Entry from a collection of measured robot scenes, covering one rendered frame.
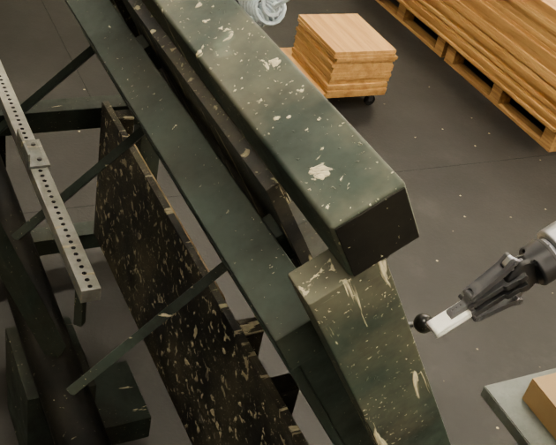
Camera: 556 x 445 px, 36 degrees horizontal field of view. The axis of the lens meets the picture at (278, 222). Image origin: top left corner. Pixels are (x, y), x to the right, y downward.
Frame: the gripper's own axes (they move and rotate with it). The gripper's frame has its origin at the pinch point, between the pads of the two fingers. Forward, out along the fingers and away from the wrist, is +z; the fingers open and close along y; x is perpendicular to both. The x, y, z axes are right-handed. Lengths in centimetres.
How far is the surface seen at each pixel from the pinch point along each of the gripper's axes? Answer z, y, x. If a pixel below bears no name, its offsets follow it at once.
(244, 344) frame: 34, 64, 66
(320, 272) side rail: 17.8, -41.1, -9.7
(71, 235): 57, 28, 99
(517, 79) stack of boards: -193, 264, 279
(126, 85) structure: 25, -30, 60
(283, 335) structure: 25.4, -30.0, -6.8
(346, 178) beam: 10, -51, -8
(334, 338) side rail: 20.3, -32.4, -13.0
